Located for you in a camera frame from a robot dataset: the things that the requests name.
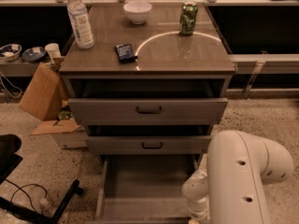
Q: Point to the grey top drawer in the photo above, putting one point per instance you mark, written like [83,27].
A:
[204,111]

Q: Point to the grey drawer cabinet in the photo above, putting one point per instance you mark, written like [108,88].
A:
[169,65]

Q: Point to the dark blue snack packet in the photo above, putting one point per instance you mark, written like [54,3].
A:
[125,53]

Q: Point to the grey drawer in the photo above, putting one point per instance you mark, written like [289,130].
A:
[144,189]
[147,145]
[204,111]

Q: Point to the blue white bowl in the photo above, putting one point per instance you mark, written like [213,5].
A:
[10,52]

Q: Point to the green snack bag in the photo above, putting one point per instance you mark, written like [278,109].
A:
[65,115]

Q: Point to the white paper cup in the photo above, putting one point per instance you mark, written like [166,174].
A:
[53,50]

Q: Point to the green soda can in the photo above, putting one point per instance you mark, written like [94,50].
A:
[188,18]

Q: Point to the clear plastic water bottle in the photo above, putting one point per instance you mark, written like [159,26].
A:
[79,18]

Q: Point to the black chair base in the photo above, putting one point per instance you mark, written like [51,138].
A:
[21,203]

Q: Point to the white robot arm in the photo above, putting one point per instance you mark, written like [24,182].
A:
[238,165]

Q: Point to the grey middle drawer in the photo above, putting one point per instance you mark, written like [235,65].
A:
[147,145]

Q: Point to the blue plate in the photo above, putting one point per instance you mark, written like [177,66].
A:
[34,55]

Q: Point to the brown cardboard box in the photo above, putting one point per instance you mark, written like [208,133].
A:
[45,95]

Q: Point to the grey bottom drawer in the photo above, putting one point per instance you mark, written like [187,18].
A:
[144,189]

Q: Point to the white box with flap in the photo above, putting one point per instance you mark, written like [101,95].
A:
[66,133]

